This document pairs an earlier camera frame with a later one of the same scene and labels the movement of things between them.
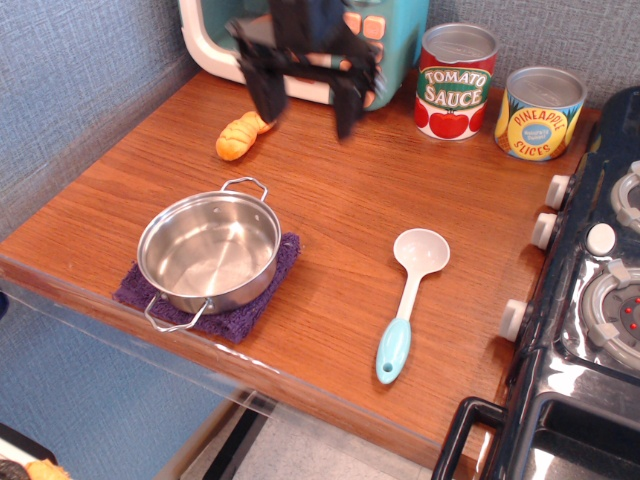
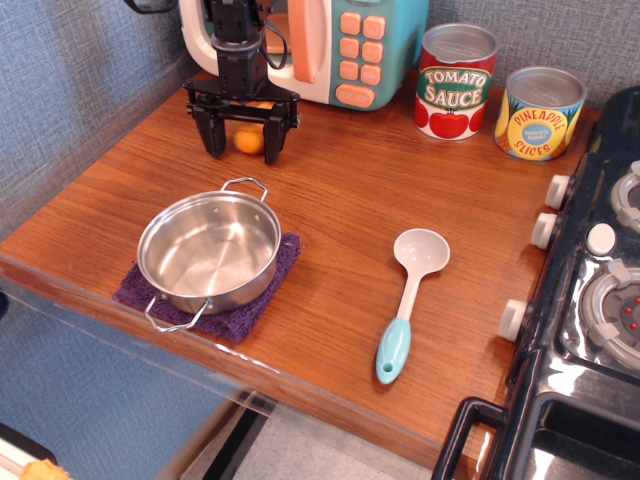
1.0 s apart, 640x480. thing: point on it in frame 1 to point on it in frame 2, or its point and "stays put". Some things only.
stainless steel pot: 207,252 stays put
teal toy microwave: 390,28 stays put
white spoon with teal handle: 418,251 stays put
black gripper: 310,38 to 243,89
